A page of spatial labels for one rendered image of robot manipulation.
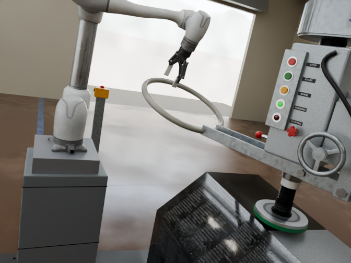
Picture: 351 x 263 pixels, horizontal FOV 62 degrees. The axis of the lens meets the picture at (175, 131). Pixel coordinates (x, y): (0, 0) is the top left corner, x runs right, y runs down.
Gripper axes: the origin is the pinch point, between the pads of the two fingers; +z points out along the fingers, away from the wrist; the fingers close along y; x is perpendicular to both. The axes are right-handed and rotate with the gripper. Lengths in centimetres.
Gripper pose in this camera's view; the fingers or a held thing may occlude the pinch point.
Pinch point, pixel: (170, 79)
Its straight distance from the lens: 176.4
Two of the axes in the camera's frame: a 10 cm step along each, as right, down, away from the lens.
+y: 3.6, 6.3, -6.9
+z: -4.5, 7.6, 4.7
